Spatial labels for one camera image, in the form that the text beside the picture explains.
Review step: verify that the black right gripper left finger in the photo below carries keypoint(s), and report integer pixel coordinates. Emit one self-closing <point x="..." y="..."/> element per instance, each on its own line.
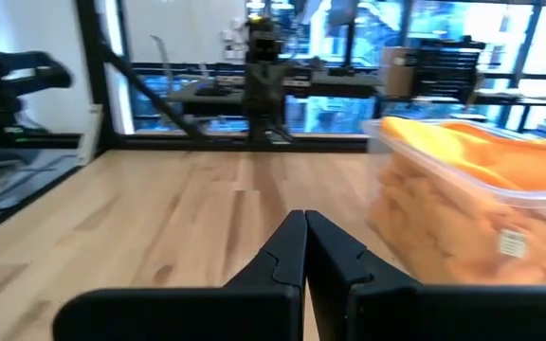
<point x="206" y="317"/>

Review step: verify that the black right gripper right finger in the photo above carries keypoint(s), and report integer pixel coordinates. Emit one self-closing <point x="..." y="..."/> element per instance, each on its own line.
<point x="420" y="317"/>

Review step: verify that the white towel care tag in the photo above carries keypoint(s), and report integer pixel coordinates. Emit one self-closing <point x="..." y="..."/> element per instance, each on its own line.
<point x="512" y="244"/>

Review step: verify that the dark background desk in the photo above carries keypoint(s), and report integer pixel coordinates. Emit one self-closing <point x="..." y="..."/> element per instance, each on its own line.
<point x="330" y="85"/>

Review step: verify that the brown cardboard box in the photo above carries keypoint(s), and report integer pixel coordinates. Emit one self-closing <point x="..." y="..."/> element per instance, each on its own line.
<point x="398" y="71"/>

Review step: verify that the large clear plastic bin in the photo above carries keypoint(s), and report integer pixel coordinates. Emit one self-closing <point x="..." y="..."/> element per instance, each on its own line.
<point x="529" y="201"/>

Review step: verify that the black drawer cabinet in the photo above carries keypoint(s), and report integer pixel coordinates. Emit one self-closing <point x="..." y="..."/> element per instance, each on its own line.
<point x="448" y="71"/>

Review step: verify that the black aluminium rig frame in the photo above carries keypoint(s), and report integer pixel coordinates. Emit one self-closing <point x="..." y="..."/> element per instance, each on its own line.
<point x="95" y="71"/>

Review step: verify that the white wall box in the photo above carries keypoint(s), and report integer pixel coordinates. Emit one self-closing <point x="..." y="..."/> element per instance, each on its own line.
<point x="90" y="135"/>

